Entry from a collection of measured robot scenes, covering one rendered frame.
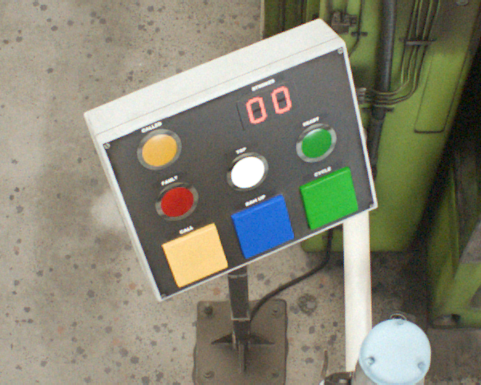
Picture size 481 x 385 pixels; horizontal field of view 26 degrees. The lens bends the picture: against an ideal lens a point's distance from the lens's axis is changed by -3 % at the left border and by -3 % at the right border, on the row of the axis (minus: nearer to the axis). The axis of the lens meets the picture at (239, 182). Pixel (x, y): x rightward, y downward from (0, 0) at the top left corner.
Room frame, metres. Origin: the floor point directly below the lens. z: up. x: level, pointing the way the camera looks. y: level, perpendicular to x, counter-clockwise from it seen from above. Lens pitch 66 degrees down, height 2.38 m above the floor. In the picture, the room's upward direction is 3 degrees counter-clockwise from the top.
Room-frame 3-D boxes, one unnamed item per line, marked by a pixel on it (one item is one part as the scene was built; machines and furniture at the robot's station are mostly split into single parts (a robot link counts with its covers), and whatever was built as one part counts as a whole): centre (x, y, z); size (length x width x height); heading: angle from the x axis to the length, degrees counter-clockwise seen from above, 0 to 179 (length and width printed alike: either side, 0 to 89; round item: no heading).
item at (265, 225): (0.56, -0.03, 1.01); 0.07 x 0.05 x 0.07; 112
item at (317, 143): (0.63, -0.10, 1.09); 0.05 x 0.03 x 0.04; 87
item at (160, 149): (0.60, 0.10, 1.16); 0.05 x 0.03 x 0.04; 87
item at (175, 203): (0.56, 0.08, 1.09); 0.05 x 0.03 x 0.04; 87
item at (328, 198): (0.59, -0.12, 1.01); 0.07 x 0.05 x 0.07; 112
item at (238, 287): (0.68, 0.01, 0.54); 0.04 x 0.04 x 1.08; 87
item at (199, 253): (0.52, 0.07, 1.01); 0.07 x 0.05 x 0.07; 112
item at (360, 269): (0.65, -0.20, 0.62); 0.44 x 0.05 x 0.05; 177
